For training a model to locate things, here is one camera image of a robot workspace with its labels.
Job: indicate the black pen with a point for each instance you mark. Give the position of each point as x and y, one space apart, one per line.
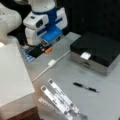
85 87

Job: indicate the black box lid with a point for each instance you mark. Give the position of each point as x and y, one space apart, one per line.
103 50

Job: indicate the white cabinet block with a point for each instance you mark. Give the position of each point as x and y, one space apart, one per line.
15 82

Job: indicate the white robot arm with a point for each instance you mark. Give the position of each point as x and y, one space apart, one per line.
11 19

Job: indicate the orange small object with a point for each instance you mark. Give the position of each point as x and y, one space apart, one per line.
47 51

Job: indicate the grey compartment tray box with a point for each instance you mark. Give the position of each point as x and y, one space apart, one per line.
98 67

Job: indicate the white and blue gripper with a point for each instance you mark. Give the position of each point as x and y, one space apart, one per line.
44 27

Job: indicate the silver folding laptop stand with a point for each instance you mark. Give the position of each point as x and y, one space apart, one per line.
60 102

